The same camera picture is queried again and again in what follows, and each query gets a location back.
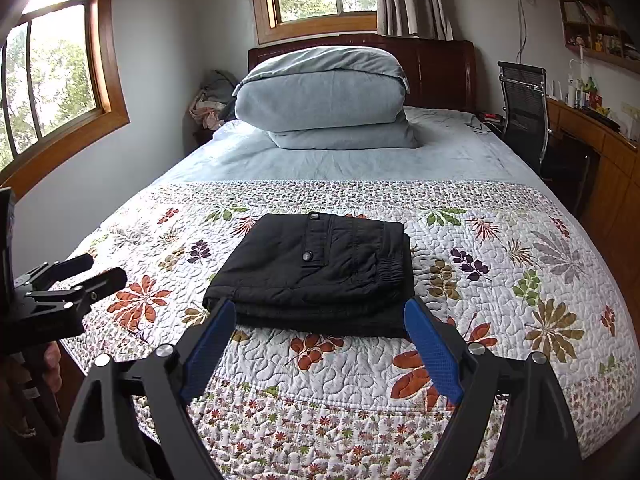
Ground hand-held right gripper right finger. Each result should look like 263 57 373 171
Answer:
403 296 584 480

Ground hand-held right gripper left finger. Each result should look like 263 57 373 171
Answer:
57 299 237 480

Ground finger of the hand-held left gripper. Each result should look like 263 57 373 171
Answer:
31 267 128 312
15 253 96 292

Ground black pants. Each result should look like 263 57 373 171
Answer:
202 212 417 339

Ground person's left hand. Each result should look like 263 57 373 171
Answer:
41 342 64 387

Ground floral quilted bedspread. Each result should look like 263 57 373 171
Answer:
50 179 623 480

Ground large wooden framed window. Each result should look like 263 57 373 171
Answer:
0 0 130 197

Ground light blue bed sheet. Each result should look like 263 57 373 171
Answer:
165 106 526 184

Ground pile of clothes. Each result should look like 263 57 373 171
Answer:
187 70 242 131

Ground light blue pillow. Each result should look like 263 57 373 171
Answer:
267 120 419 150

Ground wooden desk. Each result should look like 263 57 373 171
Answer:
545 95 640 291

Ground black office chair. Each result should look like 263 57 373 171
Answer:
497 61 601 217

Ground dark wooden headboard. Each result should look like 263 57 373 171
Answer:
247 34 477 113

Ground light blue folded duvet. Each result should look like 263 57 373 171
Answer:
233 46 412 134

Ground black keyboard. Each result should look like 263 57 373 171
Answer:
590 110 622 130

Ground white wall cable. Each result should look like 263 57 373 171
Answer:
505 0 534 68

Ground wooden wall shelf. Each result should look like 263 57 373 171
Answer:
525 0 640 68

